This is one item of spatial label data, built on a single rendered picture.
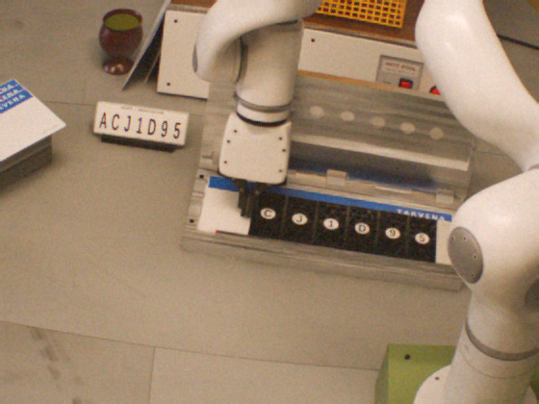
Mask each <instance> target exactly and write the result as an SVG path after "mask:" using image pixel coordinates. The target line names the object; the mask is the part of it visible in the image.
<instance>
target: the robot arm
mask: <svg viewBox="0 0 539 404"><path fill-rule="evenodd" d="M424 1H425V2H424V4H423V6H422V8H421V10H420V15H419V17H418V19H417V22H416V26H415V27H416V33H415V40H416V45H417V46H418V48H419V51H420V54H421V56H422V59H423V62H424V64H425V66H426V69H427V70H428V71H429V74H430V76H431V78H432V80H433V82H434V84H435V86H436V88H437V89H438V91H439V93H440V95H441V96H442V98H443V100H444V102H445V103H446V105H447V106H448V107H449V109H450V111H451V112H452V113H453V115H454V116H455V117H456V118H457V119H458V120H459V122H460V123H461V124H462V125H464V127H465V129H466V130H467V131H468V132H470V133H471V134H473V135H474V136H476V137H478V138H479V139H483V140H485V141H486V142H487V143H488V144H491V145H493V146H495V147H497V148H498V149H499V150H501V151H503V152H504V153H506V154H507V155H508V156H510V157H511V159H513V160H514V161H515V163H516V164H517V165H518V167H519V168H520V169H521V171H522V172H523V174H521V175H518V176H516V177H514V178H511V179H509V180H506V181H504V182H501V183H499V184H496V185H494V186H492V187H490V188H488V189H485V190H483V191H481V192H479V193H477V194H476V195H474V196H472V197H471V198H470V199H469V200H468V201H466V202H465V203H464V204H463V205H462V206H461V207H460V208H459V210H458V211H457V212H456V215H455V216H454V218H453V220H452V221H451V224H450V226H449V229H448V233H447V240H446V244H447V252H448V255H449V259H450V261H451V263H450V264H451V265H452V267H453V268H454V270H455V271H456V273H457V274H458V275H459V277H460V278H461V279H462V281H463V282H464V284H465V285H466V286H467V287H468V288H469V289H471V290H472V296H471V300H470V304H469V308H468V312H467V315H466V319H465V322H464V324H463V326H462V330H461V334H460V337H459V341H458V344H457V348H456V349H455V352H454V356H453V359H452V363H451V366H446V367H444V368H442V369H440V370H438V371H436V372H435V373H433V374H432V375H431V376H429V377H428V378H427V379H426V380H425V381H424V382H423V384H422V386H421V387H420V389H419V391H418V392H417V394H416V397H415V401H414V404H538V403H537V399H536V397H535V394H534V392H533V389H532V388H531V387H530V382H531V380H532V377H533V375H534V372H535V369H536V367H537V364H538V362H539V105H538V104H537V102H536V101H535V100H534V99H533V98H532V97H531V96H530V95H529V94H528V92H527V91H526V89H525V87H524V85H523V84H522V82H521V81H520V79H519V78H518V76H517V75H516V73H515V71H514V69H513V67H512V65H511V63H510V61H509V60H508V58H507V56H506V54H505V52H504V50H503V48H502V46H501V42H500V41H499V39H498V38H497V36H496V34H495V32H494V30H493V27H492V25H491V24H490V22H489V19H488V17H487V14H486V11H485V10H484V8H483V5H482V0H424ZM321 3H322V0H218V1H217V2H216V3H215V4H214V5H213V6H212V8H211V9H210V10H209V11H208V13H207V15H206V16H205V17H204V19H203V21H202V24H201V26H200V29H199V32H198V35H197V39H196V42H195V43H194V46H193V52H192V66H193V71H194V73H195V75H196V76H197V78H199V79H200V80H202V81H204V82H208V81H209V83H210V82H217V83H237V84H238V85H237V96H235V95H234V96H232V99H231V104H236V107H234V108H233V110H232V113H231V114H230V116H229V119H228V122H227V126H226V131H225V135H224V139H223V140H222V146H221V151H220V159H219V165H218V171H217V175H218V176H221V177H223V178H227V179H230V180H231V181H232V183H233V185H234V186H235V187H236V188H237V189H238V192H239V193H240V198H238V204H237V209H242V213H241V216H245V212H246V217H250V215H252V211H254V212H256V211H257V204H258V198H259V195H260V194H261V192H262V191H265V190H267V189H269V188H270V187H284V186H286V183H287V175H286V173H287V167H289V161H290V152H291V142H292V121H291V117H290V116H289V115H291V111H292V105H293V100H294V94H295V81H296V75H297V70H298V64H299V58H300V52H301V46H302V41H303V35H304V29H305V23H304V21H302V19H301V18H303V17H306V16H309V15H310V14H312V13H314V12H316V11H317V10H318V8H319V7H320V5H321ZM247 180H252V181H256V182H255V185H254V186H253V187H252V188H250V191H249V186H248V184H247ZM248 193H249V197H248ZM247 199H248V204H247ZM246 206H247V210H246Z"/></svg>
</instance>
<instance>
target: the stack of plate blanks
mask: <svg viewBox="0 0 539 404"><path fill-rule="evenodd" d="M16 85H18V82H17V81H16V80H14V79H11V80H9V81H8V82H5V84H3V85H2V86H0V92H3V91H5V90H7V89H9V88H12V87H14V86H16ZM51 145H52V134H50V135H48V137H46V138H44V139H42V140H39V141H37V142H35V143H33V144H31V145H30V146H28V147H25V148H23V149H21V151H20V152H18V153H16V154H13V155H12V156H10V157H8V158H7V159H6V160H4V161H1V162H0V189H2V188H3V187H5V186H7V185H9V184H11V183H13V182H15V181H16V180H18V179H20V178H22V177H24V176H25V175H27V174H29V173H31V171H33V170H35V169H37V168H39V167H41V166H43V165H45V164H47V163H49V162H51V161H52V146H51Z"/></svg>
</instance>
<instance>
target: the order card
mask: <svg viewBox="0 0 539 404"><path fill-rule="evenodd" d="M189 116H190V114H188V113H181V112H176V111H169V110H163V109H159V110H156V109H150V108H144V107H138V106H132V105H125V104H119V103H117V104H114V103H108V102H101V101H98V102H97V105H96V114H95V123H94V132H95V133H99V134H105V135H112V136H118V137H121V136H124V137H129V138H136V139H147V140H154V141H160V142H166V143H172V144H180V145H184V144H185V139H186V132H187V124H188V119H189Z"/></svg>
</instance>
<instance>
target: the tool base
mask: <svg viewBox="0 0 539 404"><path fill-rule="evenodd" d="M219 159H220V152H218V151H214V155H205V154H201V160H200V164H199V168H198V172H196V176H195V181H194V186H193V190H192V199H191V204H190V207H189V212H188V217H187V221H186V226H185V231H184V235H183V240H182V249H184V250H185V251H191V252H197V253H203V254H211V255H217V256H222V257H229V258H236V259H243V261H249V262H255V263H262V264H269V265H281V266H287V267H294V268H300V269H308V270H314V271H320V272H326V273H334V274H340V275H345V276H352V277H359V278H365V279H372V280H378V281H384V282H390V283H396V284H403V285H404V284H408V285H414V286H420V287H427V288H433V289H438V290H442V289H445V290H455V291H460V289H461V286H462V283H463V281H462V279H461V278H460V277H459V275H458V274H455V273H449V272H443V271H438V270H432V269H425V268H419V267H418V268H414V267H408V266H401V265H389V264H383V263H377V262H371V261H365V260H357V259H351V258H346V257H339V256H332V255H325V254H320V253H313V252H306V251H299V250H293V249H286V248H280V247H273V246H268V245H267V244H260V243H254V242H247V241H241V240H229V239H222V238H216V233H211V232H204V231H199V229H198V227H199V223H200V218H201V213H202V208H203V203H204V199H205V193H206V189H207V185H208V179H209V176H211V175H214V176H218V175H217V171H218V165H219ZM200 175H204V178H200V177H199V176H200ZM286 175H287V183H286V186H284V187H285V188H292V189H305V190H310V191H318V192H324V193H331V194H337V196H344V197H350V198H356V199H363V200H370V201H375V202H382V203H389V204H395V205H400V206H406V207H414V208H420V209H426V210H431V211H438V213H440V212H443V214H449V215H452V219H453V218H454V216H455V215H456V212H457V211H458V210H459V208H460V207H461V206H462V205H463V199H464V197H459V196H455V195H454V191H452V189H440V188H438V191H437V193H436V191H429V190H423V189H411V190H412V191H410V194H408V193H405V192H399V191H393V190H387V189H376V188H375V187H374V186H375V183H374V182H368V180H361V179H354V178H348V177H347V173H346V172H341V171H335V170H329V169H328V173H326V174H322V173H317V172H309V171H308V170H303V169H297V170H296V173H295V175H291V174H286ZM190 219H193V220H194V223H190Z"/></svg>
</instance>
